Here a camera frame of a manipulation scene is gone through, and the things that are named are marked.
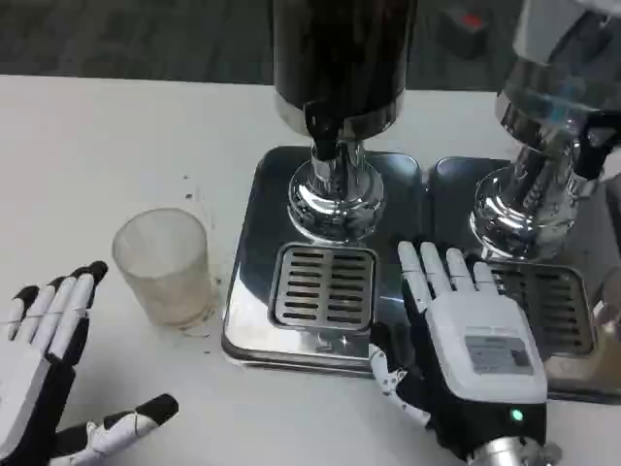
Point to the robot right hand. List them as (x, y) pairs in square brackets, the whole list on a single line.
[(480, 349)]

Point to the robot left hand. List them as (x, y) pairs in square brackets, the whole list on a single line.
[(29, 378)]

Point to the robot right silver forearm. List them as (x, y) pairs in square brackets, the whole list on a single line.
[(509, 451)]

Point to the steel slotted drip grid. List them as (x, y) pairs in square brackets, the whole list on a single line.
[(322, 284), (558, 310)]

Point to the steel drip tray base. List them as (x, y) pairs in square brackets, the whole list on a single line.
[(402, 204), (453, 204)]

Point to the clear ribbed glass cup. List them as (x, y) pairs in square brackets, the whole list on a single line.
[(162, 272)]

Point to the black dispenser tap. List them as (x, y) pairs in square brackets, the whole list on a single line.
[(324, 128), (593, 155)]

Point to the clear drink dispenser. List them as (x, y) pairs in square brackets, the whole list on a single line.
[(543, 97)]

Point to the dark box with red mark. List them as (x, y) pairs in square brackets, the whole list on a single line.
[(463, 34)]

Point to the dark drink dispenser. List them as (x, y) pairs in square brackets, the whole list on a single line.
[(339, 58)]

